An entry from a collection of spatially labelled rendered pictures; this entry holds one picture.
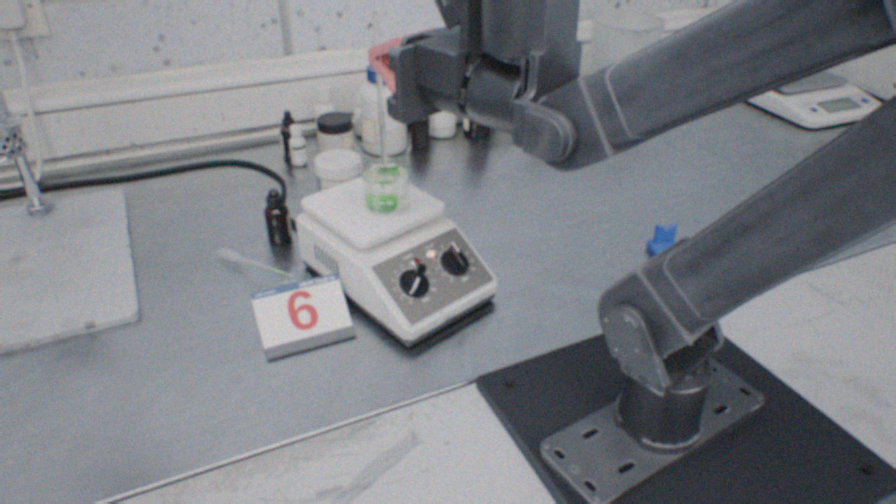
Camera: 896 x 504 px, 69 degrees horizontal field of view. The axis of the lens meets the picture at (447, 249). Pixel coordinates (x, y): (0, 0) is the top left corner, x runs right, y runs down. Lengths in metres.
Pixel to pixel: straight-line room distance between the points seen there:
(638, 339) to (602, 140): 0.14
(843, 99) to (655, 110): 0.99
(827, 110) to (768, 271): 0.93
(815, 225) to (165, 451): 0.51
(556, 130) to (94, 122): 0.78
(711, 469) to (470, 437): 0.19
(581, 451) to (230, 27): 0.83
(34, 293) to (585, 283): 0.60
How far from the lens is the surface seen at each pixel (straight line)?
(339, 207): 0.72
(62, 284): 0.83
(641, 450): 0.56
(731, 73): 0.41
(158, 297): 0.78
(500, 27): 0.50
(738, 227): 0.43
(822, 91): 1.41
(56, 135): 1.10
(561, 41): 0.50
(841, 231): 0.41
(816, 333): 0.79
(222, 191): 0.97
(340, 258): 0.69
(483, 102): 0.53
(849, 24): 0.37
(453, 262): 0.69
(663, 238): 0.84
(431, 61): 0.55
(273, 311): 0.68
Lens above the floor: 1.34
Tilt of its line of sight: 34 degrees down
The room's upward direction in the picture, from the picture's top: 1 degrees clockwise
